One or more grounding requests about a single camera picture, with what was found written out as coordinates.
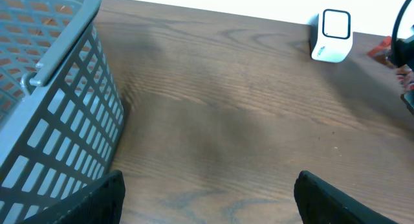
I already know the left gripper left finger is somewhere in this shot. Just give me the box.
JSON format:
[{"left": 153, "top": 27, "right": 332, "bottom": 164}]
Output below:
[{"left": 23, "top": 170, "right": 125, "bottom": 224}]

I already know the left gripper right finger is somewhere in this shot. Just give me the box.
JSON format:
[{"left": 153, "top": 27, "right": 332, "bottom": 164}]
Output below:
[{"left": 294, "top": 170, "right": 397, "bottom": 224}]

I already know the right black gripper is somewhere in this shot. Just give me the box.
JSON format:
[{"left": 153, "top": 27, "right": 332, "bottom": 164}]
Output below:
[{"left": 389, "top": 36, "right": 413, "bottom": 114}]

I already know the red chocolate bar wrapper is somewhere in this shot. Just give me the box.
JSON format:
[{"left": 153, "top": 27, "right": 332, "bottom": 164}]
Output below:
[{"left": 367, "top": 36, "right": 413, "bottom": 93}]

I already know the white barcode scanner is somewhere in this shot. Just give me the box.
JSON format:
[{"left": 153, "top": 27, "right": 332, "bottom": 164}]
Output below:
[{"left": 310, "top": 8, "right": 353, "bottom": 63}]

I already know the grey plastic mesh basket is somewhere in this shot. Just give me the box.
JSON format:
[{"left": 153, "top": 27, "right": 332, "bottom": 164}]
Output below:
[{"left": 1, "top": 0, "right": 124, "bottom": 223}]

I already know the right black cable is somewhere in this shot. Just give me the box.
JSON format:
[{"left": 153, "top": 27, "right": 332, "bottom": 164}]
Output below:
[{"left": 390, "top": 0, "right": 414, "bottom": 56}]

